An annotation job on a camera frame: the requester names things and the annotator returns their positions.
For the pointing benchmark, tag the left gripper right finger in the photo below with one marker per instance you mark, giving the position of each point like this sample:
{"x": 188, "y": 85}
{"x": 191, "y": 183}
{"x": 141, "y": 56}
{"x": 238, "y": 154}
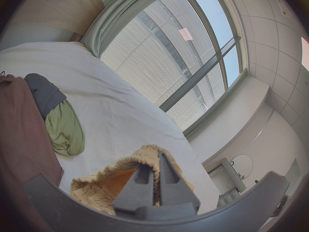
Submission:
{"x": 176, "y": 190}

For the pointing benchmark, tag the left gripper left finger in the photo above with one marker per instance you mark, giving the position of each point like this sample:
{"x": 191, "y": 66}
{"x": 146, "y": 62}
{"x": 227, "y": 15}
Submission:
{"x": 137, "y": 190}

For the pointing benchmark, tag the tan trousers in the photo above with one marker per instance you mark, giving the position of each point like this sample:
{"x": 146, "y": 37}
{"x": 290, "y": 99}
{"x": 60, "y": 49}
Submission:
{"x": 101, "y": 185}

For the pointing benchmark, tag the bed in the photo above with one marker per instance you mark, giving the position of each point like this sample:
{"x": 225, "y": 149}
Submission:
{"x": 108, "y": 93}

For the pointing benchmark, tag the round white mirror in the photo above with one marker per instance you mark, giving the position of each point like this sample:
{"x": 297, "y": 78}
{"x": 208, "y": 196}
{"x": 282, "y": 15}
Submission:
{"x": 243, "y": 163}

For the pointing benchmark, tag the green garment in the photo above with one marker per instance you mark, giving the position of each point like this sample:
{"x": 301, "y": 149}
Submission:
{"x": 65, "y": 129}

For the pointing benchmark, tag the window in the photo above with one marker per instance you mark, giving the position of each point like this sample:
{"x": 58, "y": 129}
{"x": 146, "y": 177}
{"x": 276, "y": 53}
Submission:
{"x": 169, "y": 57}

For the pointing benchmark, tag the black garment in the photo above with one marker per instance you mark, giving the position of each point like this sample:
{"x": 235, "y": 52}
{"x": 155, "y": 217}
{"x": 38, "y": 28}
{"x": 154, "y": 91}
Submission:
{"x": 45, "y": 93}

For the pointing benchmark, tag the dark brown garment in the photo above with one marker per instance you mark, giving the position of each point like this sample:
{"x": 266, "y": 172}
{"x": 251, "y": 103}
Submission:
{"x": 21, "y": 119}

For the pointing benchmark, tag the grey-green curtain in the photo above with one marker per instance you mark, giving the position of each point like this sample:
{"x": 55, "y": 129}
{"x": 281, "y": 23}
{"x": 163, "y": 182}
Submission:
{"x": 95, "y": 41}

